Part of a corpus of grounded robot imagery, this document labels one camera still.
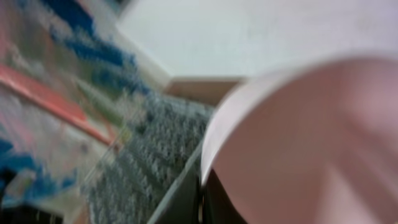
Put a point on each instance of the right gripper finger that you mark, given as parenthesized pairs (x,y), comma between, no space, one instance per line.
(180,203)

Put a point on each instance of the grey plastic dish rack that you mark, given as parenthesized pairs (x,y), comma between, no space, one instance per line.
(131,179)

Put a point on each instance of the white pink bowl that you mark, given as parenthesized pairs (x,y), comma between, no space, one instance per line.
(313,145)

